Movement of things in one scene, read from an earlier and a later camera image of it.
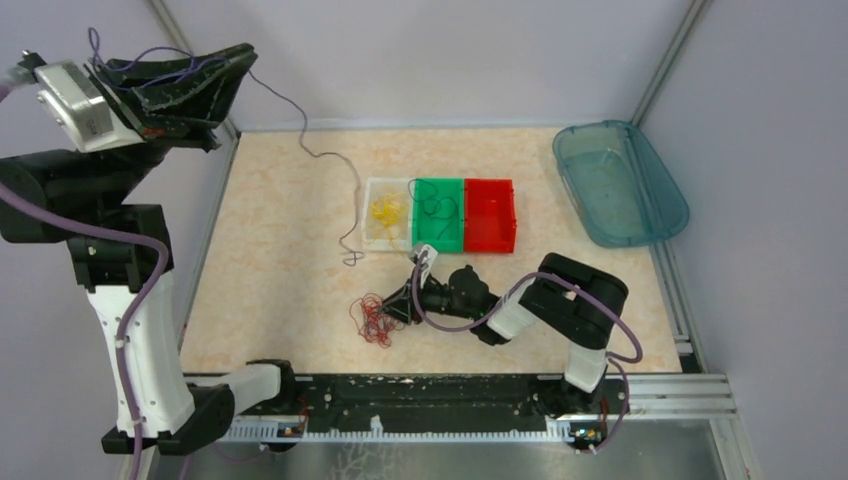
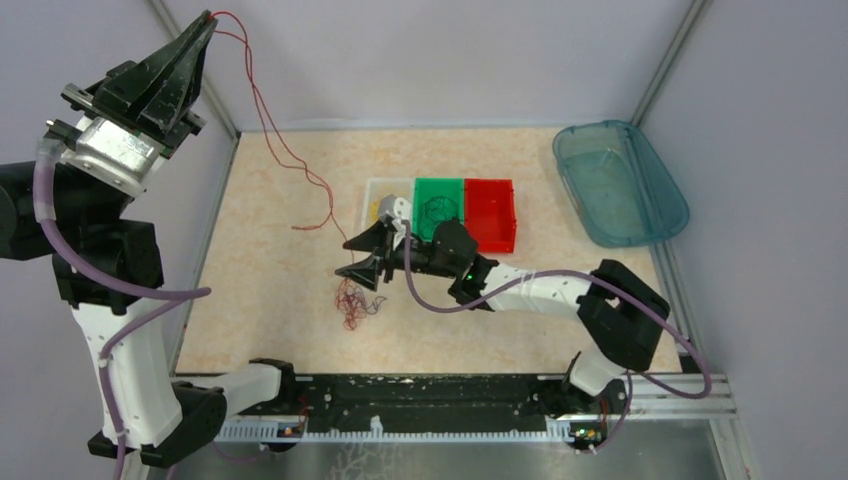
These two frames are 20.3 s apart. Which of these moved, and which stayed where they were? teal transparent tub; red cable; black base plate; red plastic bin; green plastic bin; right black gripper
Moved: red cable; right black gripper
Stayed: teal transparent tub; green plastic bin; red plastic bin; black base plate
